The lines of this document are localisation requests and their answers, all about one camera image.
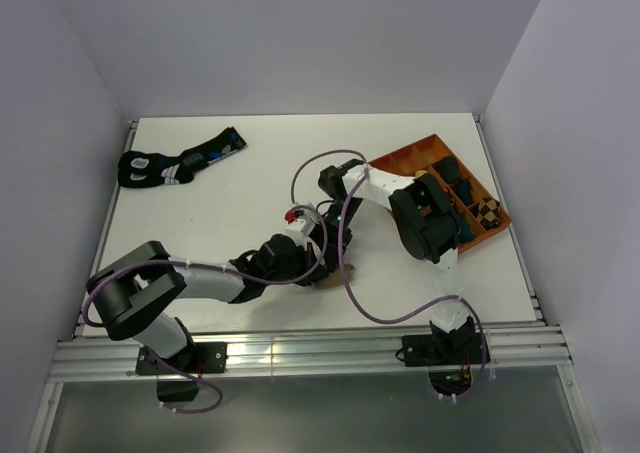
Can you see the brown checkered rolled sock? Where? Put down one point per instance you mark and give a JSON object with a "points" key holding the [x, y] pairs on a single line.
{"points": [[489, 213]]}

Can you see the dark green rolled sock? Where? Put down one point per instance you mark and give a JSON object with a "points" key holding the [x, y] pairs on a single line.
{"points": [[448, 169]]}

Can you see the black blue patterned sock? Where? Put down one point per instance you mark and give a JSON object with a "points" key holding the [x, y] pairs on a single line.
{"points": [[140, 170]]}

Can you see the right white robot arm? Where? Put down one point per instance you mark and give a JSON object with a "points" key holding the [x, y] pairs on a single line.
{"points": [[428, 228]]}

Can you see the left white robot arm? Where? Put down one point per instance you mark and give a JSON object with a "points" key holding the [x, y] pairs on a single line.
{"points": [[132, 294]]}

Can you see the aluminium table rail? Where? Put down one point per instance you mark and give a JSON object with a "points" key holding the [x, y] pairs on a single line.
{"points": [[357, 351]]}

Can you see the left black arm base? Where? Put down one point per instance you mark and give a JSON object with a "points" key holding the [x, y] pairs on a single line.
{"points": [[181, 378]]}

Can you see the orange compartment tray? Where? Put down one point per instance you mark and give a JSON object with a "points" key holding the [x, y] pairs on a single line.
{"points": [[423, 155]]}

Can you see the dark teal rolled sock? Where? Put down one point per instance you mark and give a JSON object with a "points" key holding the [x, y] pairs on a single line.
{"points": [[463, 190]]}

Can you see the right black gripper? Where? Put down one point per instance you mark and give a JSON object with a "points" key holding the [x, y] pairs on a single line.
{"points": [[326, 239]]}

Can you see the brown sock red stripes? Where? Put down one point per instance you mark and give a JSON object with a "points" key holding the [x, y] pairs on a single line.
{"points": [[336, 279]]}

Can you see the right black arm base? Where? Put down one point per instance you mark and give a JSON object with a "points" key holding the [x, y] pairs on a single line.
{"points": [[455, 359]]}

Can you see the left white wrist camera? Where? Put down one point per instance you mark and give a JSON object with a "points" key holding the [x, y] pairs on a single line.
{"points": [[301, 221]]}

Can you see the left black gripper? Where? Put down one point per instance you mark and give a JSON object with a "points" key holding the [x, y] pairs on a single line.
{"points": [[303, 253]]}

